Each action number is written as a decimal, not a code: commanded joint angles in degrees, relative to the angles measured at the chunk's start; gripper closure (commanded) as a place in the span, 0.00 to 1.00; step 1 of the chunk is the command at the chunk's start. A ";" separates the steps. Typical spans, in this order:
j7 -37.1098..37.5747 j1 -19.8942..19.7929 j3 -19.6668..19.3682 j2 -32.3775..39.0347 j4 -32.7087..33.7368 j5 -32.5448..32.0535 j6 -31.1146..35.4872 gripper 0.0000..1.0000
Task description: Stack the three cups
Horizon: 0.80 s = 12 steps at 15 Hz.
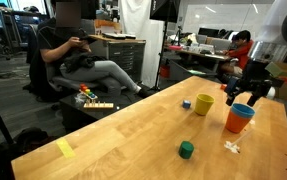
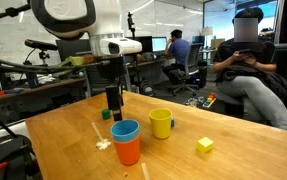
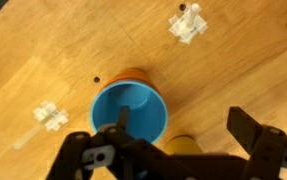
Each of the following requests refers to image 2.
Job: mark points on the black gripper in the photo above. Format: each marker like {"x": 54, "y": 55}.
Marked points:
{"x": 112, "y": 71}

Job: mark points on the blue plastic cup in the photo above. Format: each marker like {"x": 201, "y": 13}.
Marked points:
{"x": 124, "y": 130}

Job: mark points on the orange plastic cup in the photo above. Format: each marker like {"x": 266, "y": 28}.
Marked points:
{"x": 127, "y": 153}

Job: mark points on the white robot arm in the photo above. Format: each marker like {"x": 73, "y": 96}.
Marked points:
{"x": 83, "y": 20}

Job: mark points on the green cylinder block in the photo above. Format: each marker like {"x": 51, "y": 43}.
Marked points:
{"x": 106, "y": 114}

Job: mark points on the clear upright plastic stick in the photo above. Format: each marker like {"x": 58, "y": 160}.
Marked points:
{"x": 145, "y": 171}
{"x": 97, "y": 130}

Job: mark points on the small white object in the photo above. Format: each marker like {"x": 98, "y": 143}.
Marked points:
{"x": 103, "y": 144}

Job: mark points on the yellow plastic cup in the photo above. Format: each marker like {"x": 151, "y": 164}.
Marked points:
{"x": 160, "y": 125}

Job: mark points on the green brown bar on wrist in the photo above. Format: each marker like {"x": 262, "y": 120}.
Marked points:
{"x": 71, "y": 60}

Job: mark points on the computer monitor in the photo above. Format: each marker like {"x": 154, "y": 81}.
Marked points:
{"x": 144, "y": 44}
{"x": 159, "y": 44}

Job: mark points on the clear plastic bag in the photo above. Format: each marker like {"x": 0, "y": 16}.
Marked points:
{"x": 193, "y": 101}

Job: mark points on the long wooden workbench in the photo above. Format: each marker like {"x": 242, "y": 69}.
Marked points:
{"x": 33, "y": 87}

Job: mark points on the person in blue shirt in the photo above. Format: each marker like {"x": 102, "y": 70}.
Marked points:
{"x": 178, "y": 50}

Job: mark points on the black mesh office chair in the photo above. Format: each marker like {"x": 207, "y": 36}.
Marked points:
{"x": 191, "y": 66}

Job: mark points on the colourful toy xylophone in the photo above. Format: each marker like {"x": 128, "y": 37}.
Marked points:
{"x": 209, "y": 100}

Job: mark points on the yellow cube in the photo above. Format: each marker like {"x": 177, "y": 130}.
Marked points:
{"x": 205, "y": 145}

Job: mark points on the black cart with red clamp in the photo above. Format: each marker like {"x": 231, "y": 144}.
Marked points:
{"x": 6, "y": 160}

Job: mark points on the seated person in black shirt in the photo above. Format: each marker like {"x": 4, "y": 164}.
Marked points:
{"x": 249, "y": 86}

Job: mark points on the black smartphone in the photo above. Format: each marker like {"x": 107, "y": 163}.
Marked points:
{"x": 244, "y": 51}

